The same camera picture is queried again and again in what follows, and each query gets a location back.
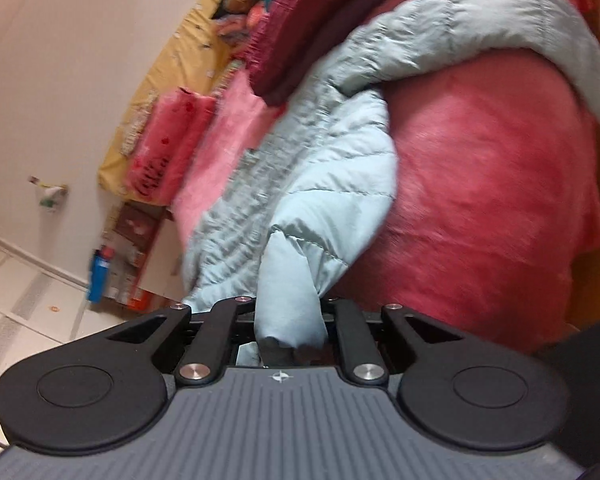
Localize pink printed pillow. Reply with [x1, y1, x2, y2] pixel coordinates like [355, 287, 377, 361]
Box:
[125, 87, 216, 201]

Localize cardboard box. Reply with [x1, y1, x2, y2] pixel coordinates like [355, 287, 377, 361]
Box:
[102, 202, 173, 311]

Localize blue bottle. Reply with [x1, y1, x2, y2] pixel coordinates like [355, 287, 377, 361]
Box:
[87, 247, 113, 303]

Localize maroon quilted blanket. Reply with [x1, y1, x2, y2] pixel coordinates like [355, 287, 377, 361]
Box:
[235, 0, 401, 106]

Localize light blue-grey down jacket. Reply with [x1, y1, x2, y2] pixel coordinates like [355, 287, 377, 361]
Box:
[182, 0, 600, 366]

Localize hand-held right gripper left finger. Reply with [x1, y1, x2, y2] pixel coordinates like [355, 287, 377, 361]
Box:
[105, 297, 257, 386]

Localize yellow headboard cover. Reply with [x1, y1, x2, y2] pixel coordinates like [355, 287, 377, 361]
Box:
[97, 0, 241, 206]

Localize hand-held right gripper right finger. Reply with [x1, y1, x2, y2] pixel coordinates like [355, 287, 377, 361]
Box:
[325, 300, 476, 385]

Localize pink plush blanket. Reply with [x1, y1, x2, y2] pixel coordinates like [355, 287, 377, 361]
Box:
[172, 0, 600, 356]

